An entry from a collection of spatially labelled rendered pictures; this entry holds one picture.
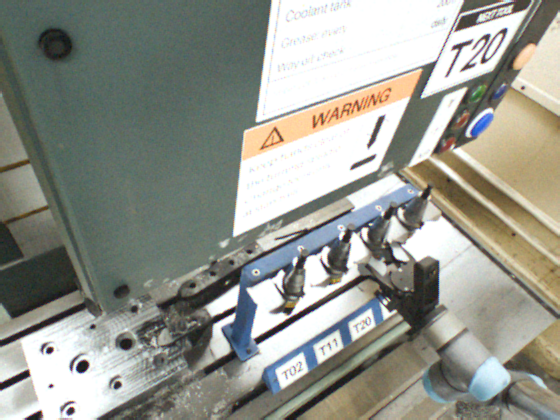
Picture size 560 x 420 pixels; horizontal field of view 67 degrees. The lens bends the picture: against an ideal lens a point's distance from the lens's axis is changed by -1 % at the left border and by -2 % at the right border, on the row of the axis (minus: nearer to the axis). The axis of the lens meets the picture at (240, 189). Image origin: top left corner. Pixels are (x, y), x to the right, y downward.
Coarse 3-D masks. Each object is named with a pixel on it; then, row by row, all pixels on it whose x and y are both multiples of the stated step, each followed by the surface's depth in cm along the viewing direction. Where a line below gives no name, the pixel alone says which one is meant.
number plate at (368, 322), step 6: (366, 312) 106; (354, 318) 105; (360, 318) 105; (366, 318) 106; (372, 318) 107; (348, 324) 104; (354, 324) 104; (360, 324) 105; (366, 324) 106; (372, 324) 107; (354, 330) 105; (360, 330) 106; (366, 330) 107; (354, 336) 105
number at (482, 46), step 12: (504, 24) 33; (480, 36) 32; (492, 36) 33; (504, 36) 34; (480, 48) 34; (492, 48) 35; (468, 60) 34; (480, 60) 35; (492, 60) 36; (468, 72) 35
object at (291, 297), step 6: (282, 270) 81; (282, 276) 80; (306, 276) 81; (276, 282) 79; (282, 282) 79; (306, 282) 80; (282, 288) 79; (306, 288) 79; (282, 294) 79; (288, 294) 78; (294, 294) 78; (300, 294) 80; (288, 300) 79; (294, 300) 79
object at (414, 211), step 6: (420, 192) 88; (414, 198) 89; (420, 198) 87; (408, 204) 92; (414, 204) 89; (420, 204) 88; (426, 204) 88; (408, 210) 91; (414, 210) 90; (420, 210) 89; (408, 216) 91; (414, 216) 90; (420, 216) 90; (414, 222) 91
